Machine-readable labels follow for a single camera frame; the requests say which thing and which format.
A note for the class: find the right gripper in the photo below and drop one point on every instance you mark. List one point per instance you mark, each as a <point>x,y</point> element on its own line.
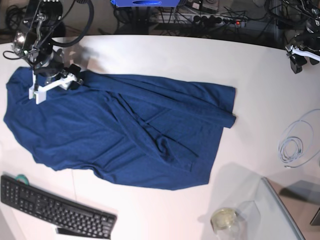
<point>53,68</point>

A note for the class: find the black computer keyboard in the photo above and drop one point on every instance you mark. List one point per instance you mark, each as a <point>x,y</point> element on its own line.
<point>71,217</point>

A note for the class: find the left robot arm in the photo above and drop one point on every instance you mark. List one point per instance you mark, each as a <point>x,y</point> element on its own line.
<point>310,17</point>

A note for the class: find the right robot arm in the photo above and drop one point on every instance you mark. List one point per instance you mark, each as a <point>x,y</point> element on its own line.
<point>34,43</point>

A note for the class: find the clear glass jar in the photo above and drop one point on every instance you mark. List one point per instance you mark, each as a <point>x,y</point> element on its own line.
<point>226,224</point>

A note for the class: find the green tape roll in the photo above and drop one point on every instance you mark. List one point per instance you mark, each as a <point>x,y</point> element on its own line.
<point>22,178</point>

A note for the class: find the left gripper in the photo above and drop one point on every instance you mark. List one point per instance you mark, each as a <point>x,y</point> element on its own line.
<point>304,41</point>

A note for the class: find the blue box with hole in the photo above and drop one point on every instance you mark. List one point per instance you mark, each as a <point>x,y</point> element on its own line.
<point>145,3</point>

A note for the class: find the dark blue t-shirt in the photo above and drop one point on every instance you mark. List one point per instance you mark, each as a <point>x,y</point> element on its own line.
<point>133,130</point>

